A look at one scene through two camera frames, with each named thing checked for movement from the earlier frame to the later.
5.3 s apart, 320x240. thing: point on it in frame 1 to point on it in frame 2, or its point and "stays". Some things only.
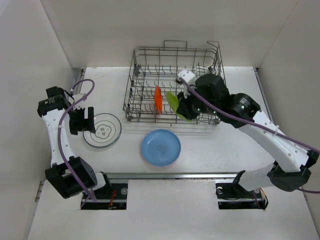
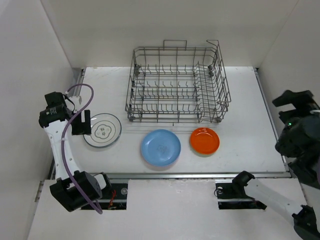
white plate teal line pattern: [107, 128] stays
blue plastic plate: [161, 147] stays
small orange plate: [158, 100] to [204, 140]
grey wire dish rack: [154, 73] stays
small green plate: [173, 102] to [200, 155]
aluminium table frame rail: [78, 84] stays
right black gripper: [184, 107] to [302, 101]
